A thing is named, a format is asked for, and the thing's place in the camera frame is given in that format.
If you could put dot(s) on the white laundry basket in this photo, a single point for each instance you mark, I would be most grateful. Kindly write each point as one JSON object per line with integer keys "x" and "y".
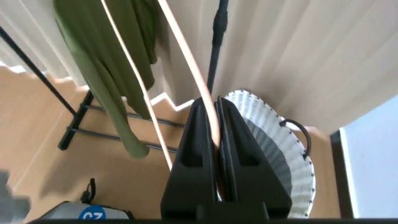
{"x": 280, "y": 140}

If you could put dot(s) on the pink clothes hanger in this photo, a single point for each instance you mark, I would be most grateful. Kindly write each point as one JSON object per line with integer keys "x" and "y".
{"x": 186, "y": 53}

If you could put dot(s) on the black clothes rack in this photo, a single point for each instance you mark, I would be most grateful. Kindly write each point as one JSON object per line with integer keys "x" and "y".
{"x": 219, "y": 28}

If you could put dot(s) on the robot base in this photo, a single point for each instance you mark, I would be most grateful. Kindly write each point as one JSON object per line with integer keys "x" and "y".
{"x": 62, "y": 213}

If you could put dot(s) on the green long-sleeved shirt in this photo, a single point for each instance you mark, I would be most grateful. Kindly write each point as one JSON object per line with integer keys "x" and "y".
{"x": 93, "y": 46}

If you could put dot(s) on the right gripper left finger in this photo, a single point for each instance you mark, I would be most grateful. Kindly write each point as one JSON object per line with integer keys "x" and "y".
{"x": 186, "y": 186}

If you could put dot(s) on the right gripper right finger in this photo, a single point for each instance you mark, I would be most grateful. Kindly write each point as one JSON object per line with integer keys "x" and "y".
{"x": 258, "y": 186}

